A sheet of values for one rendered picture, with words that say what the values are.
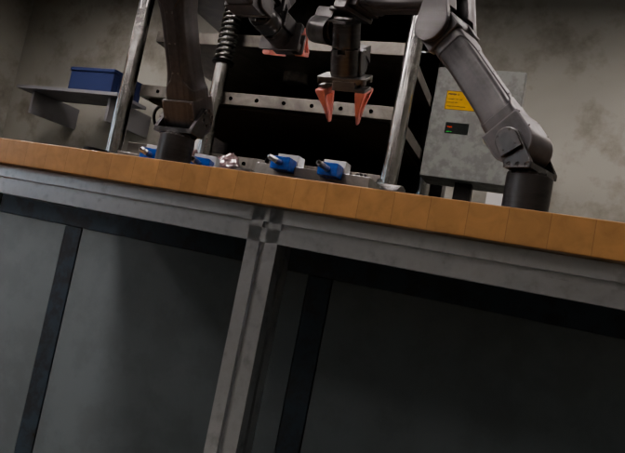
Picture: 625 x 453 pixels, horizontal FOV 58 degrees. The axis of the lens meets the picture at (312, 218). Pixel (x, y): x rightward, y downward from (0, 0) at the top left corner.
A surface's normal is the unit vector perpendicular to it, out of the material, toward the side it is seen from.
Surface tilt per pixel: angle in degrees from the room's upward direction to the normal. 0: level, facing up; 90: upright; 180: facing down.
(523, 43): 90
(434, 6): 90
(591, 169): 90
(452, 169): 90
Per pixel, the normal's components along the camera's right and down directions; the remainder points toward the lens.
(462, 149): -0.32, -0.14
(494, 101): -0.72, -0.34
